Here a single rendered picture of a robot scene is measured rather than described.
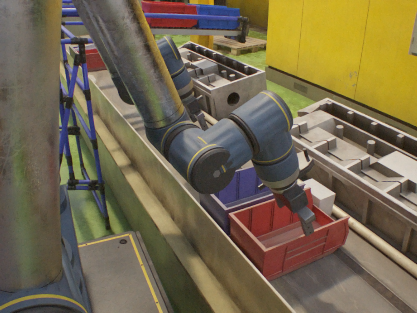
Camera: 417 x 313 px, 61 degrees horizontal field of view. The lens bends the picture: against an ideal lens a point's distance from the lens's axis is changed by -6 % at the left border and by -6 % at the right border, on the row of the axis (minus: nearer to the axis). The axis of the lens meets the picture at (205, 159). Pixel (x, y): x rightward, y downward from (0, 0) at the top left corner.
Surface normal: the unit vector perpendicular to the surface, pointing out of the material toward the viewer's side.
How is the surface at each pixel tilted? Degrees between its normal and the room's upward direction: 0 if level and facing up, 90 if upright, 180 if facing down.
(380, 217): 100
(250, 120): 42
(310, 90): 90
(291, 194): 25
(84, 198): 0
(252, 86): 90
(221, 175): 90
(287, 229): 90
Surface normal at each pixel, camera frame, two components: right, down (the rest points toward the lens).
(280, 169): 0.18, 0.59
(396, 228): -0.88, 0.36
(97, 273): 0.00, -0.88
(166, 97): 0.61, 0.33
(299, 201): 0.40, 0.47
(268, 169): -0.27, 0.71
